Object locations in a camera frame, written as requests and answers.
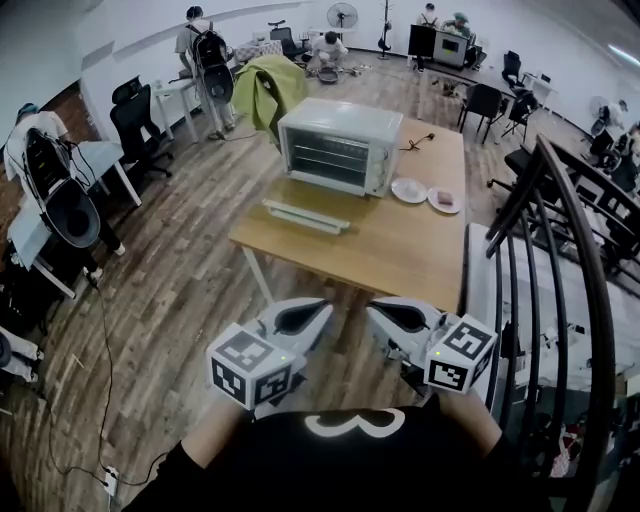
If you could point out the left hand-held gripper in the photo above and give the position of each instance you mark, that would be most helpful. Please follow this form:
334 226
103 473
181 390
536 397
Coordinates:
245 360

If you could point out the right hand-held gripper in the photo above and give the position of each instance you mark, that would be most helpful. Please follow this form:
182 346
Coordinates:
460 355

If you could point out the person's right forearm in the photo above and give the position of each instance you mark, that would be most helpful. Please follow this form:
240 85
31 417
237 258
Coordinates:
472 420

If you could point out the person's left forearm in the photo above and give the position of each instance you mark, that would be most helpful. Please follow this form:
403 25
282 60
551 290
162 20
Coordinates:
215 432

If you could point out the white oven glass door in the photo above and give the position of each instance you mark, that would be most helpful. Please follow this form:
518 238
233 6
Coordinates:
305 218

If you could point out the white toaster oven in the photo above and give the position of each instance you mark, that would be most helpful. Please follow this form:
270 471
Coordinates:
340 117

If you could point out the white table leg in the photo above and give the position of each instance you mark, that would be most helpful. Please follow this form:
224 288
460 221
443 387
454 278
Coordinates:
257 275

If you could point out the white plate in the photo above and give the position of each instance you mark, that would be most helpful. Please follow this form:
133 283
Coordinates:
400 195
452 207

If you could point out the pink food piece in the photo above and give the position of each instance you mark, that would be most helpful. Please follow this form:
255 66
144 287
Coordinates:
444 197

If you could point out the white steamed bun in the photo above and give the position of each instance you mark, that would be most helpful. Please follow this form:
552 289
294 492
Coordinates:
411 187

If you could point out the person's black shirt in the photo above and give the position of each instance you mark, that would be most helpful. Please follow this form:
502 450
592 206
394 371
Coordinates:
320 475

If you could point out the black metal railing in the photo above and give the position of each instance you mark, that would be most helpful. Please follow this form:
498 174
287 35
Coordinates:
512 197

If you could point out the black office chair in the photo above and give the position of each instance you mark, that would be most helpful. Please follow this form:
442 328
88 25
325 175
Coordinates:
510 159
131 117
285 40
511 67

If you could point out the black four-legged chair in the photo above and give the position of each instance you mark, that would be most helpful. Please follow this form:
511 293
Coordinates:
482 102

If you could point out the green cloth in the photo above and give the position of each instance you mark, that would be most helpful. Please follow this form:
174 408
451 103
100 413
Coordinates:
260 90

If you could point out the black folding chair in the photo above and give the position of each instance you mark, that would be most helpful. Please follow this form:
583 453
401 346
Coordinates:
522 107

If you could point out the black pan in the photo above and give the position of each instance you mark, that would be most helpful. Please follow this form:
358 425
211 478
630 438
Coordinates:
328 75

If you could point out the white power strip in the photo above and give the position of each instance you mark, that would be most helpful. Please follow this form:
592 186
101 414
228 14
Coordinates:
110 480

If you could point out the white desk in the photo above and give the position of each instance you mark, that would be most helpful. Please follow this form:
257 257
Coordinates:
542 87
102 152
172 90

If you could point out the checkered cloth table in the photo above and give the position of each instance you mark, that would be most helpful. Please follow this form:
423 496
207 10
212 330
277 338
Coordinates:
257 50

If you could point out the white-framed monitor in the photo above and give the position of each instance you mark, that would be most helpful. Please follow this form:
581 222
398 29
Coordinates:
450 49

